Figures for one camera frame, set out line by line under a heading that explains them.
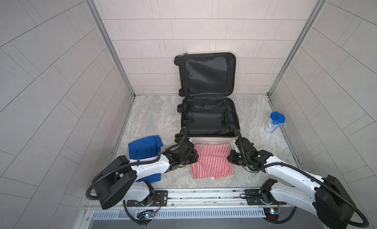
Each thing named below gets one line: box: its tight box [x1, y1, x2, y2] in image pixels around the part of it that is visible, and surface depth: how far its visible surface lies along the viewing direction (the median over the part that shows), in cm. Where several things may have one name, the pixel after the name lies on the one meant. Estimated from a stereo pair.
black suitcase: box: [174, 51, 240, 144], surface depth 98 cm
